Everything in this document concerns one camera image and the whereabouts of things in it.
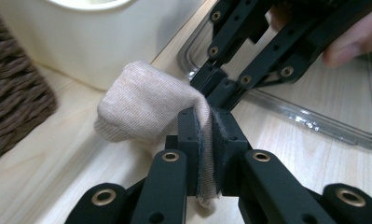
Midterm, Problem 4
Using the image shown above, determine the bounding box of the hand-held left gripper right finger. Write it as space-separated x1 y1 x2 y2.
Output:
212 108 253 197

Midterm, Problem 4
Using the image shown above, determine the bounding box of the clear plastic lid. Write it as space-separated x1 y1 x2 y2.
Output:
177 12 372 152

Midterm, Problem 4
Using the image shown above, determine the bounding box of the pale pink sock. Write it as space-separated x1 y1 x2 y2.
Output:
93 60 222 208

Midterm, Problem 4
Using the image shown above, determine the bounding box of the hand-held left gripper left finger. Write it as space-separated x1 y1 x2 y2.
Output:
165 107 203 197

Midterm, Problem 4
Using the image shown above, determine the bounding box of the white divided organizer box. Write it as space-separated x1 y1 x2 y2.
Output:
0 0 206 91

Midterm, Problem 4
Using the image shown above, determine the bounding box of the brown wicker basket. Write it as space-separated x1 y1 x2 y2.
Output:
0 4 59 169

